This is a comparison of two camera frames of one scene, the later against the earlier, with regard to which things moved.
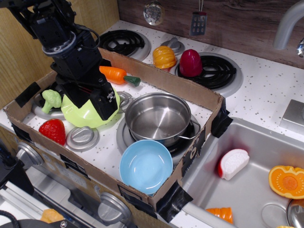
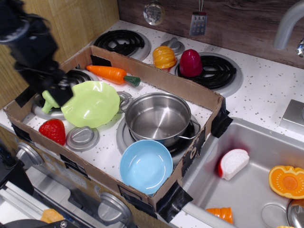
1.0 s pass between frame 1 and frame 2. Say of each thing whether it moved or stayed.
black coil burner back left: stayed
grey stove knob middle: stayed
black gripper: moved
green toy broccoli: stayed
